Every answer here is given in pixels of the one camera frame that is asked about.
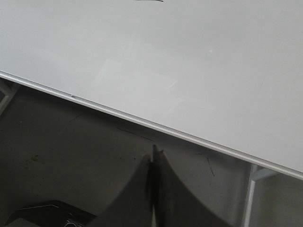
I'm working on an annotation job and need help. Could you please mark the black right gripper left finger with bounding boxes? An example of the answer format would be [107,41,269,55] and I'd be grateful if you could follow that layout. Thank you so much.
[88,155,153,227]

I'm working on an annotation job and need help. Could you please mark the grey metal whiteboard stand leg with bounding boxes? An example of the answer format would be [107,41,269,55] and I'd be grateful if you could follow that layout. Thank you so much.
[241,163,285,227]

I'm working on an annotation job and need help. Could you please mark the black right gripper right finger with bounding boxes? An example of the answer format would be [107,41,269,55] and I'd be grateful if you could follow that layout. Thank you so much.
[152,145,230,227]

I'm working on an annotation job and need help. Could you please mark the white whiteboard with aluminium frame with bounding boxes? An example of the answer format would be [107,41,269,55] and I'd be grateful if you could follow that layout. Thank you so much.
[0,0,303,179]

